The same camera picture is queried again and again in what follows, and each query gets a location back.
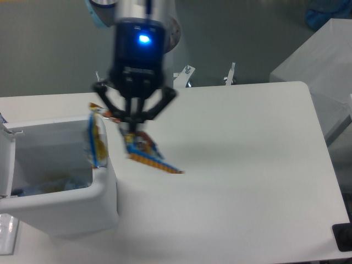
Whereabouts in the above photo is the clear plastic water bottle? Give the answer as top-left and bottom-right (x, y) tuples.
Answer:
(11, 177), (91, 197)

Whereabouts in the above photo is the colourful snack wrapper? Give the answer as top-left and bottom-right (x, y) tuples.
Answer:
(84, 102), (184, 174)

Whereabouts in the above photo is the clear plastic box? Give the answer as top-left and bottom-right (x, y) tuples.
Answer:
(1, 213), (19, 256)

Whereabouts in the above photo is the black device at table edge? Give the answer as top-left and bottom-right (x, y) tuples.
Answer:
(332, 223), (351, 252)

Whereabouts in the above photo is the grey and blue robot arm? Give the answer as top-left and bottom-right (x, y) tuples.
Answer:
(86, 1), (177, 133)

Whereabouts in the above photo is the white covered table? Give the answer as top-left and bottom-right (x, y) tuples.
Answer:
(269, 19), (351, 141)

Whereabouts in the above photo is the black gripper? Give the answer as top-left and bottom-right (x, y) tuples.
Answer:
(92, 18), (178, 132)

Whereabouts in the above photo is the white plastic trash can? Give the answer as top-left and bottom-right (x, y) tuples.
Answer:
(1, 115), (119, 236)

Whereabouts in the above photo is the blue object in corner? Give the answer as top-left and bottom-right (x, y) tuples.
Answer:
(305, 0), (351, 31)

